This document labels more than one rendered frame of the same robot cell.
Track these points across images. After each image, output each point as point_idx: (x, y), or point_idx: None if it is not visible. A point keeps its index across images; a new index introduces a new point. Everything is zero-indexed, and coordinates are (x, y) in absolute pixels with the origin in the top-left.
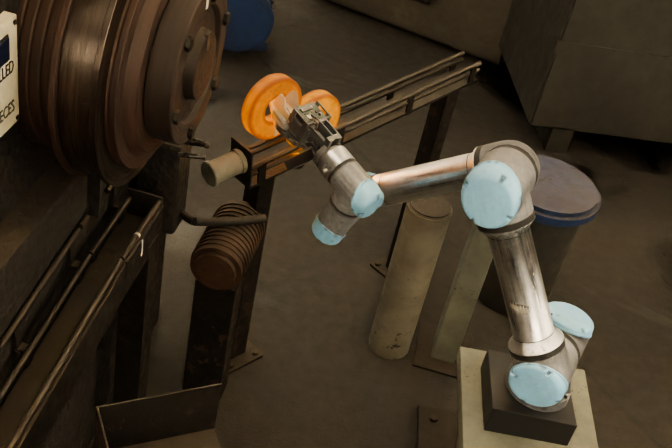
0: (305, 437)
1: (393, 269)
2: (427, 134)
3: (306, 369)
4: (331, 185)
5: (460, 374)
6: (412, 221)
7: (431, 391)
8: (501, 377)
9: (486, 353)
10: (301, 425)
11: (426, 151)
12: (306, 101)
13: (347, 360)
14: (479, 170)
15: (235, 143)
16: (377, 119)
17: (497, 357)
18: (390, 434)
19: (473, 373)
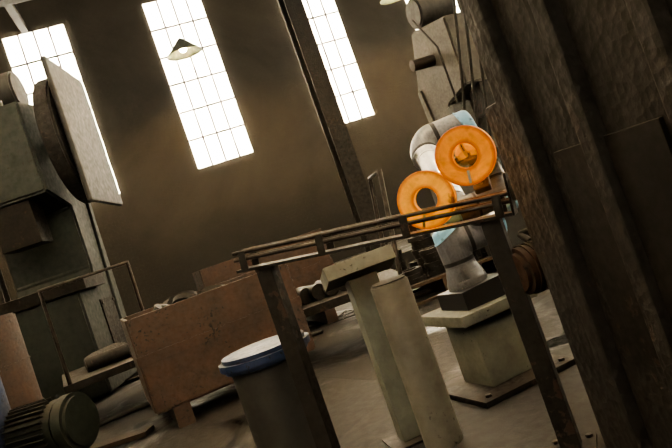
0: (584, 399)
1: (427, 342)
2: (291, 317)
3: (528, 434)
4: (495, 165)
5: (483, 308)
6: (409, 285)
7: (462, 416)
8: (478, 283)
9: (464, 295)
10: (578, 405)
11: (298, 333)
12: (431, 170)
13: (489, 436)
14: (465, 112)
15: (506, 176)
16: (359, 243)
17: (464, 290)
18: (524, 399)
19: (476, 308)
